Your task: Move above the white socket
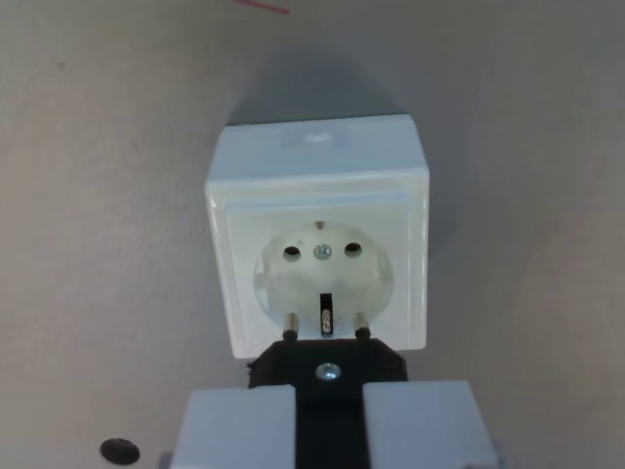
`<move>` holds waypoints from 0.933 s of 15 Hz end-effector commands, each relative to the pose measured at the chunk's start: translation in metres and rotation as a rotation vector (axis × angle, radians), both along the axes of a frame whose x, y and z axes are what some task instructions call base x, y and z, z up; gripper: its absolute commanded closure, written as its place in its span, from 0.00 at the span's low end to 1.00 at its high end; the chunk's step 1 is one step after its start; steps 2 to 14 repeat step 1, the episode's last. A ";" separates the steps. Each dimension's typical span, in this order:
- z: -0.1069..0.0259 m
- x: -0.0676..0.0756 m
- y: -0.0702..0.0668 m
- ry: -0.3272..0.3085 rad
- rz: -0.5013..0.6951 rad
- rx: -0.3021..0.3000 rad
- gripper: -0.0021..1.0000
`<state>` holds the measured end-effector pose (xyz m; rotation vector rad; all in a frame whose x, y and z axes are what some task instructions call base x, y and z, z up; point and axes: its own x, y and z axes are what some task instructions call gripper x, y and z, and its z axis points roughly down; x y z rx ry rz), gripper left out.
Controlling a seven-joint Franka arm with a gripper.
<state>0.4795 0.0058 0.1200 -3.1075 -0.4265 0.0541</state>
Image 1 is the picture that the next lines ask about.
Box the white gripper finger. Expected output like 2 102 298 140
168 385 298 469
362 380 500 469

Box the black two-pin power plug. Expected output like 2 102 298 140
246 312 409 469

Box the white wall socket box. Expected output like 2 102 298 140
203 113 433 362

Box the thin red string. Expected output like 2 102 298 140
233 0 291 16

